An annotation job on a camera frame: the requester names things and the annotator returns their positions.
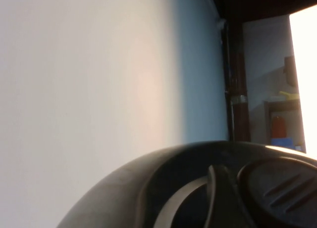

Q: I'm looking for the red canister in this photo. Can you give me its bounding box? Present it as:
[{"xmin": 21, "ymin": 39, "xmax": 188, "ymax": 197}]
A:
[{"xmin": 271, "ymin": 115, "xmax": 286, "ymax": 139}]

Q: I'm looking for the stainless steel pot lid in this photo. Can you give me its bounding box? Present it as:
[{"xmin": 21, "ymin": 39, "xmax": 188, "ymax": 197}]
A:
[{"xmin": 55, "ymin": 140, "xmax": 317, "ymax": 228}]

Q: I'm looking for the black vertical pole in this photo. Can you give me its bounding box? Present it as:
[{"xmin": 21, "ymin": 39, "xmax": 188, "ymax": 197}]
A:
[{"xmin": 221, "ymin": 19, "xmax": 251, "ymax": 142}]

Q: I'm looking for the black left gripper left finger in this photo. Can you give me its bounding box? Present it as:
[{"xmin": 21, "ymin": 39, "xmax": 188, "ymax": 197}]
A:
[{"xmin": 207, "ymin": 165, "xmax": 258, "ymax": 228}]

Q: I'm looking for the brown wooden shelf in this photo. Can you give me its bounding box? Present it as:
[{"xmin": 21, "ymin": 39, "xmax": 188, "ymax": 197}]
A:
[{"xmin": 263, "ymin": 99, "xmax": 303, "ymax": 146}]

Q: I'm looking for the yellow object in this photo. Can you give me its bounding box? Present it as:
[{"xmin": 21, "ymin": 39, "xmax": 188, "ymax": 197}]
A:
[{"xmin": 277, "ymin": 90, "xmax": 300, "ymax": 100}]

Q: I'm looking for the blue box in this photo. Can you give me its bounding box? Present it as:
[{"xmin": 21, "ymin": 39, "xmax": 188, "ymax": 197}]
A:
[{"xmin": 270, "ymin": 137, "xmax": 295, "ymax": 147}]

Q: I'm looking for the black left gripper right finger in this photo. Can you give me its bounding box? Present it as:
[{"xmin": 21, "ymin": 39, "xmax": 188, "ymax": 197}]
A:
[{"xmin": 236, "ymin": 157, "xmax": 317, "ymax": 228}]

